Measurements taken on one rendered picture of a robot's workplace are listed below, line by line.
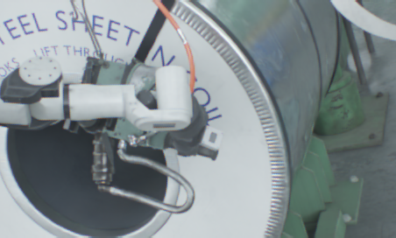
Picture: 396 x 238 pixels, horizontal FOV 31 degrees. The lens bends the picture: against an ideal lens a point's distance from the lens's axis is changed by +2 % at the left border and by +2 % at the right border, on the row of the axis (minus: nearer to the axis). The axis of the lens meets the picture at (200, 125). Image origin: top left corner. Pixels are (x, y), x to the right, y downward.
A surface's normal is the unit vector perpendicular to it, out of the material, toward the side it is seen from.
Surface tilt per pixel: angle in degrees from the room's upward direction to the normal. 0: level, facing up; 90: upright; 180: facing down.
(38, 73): 38
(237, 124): 90
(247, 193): 90
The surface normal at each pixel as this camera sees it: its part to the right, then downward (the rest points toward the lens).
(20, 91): 0.01, 0.08
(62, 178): 0.69, -0.55
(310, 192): -0.28, 0.40
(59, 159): 0.81, -0.38
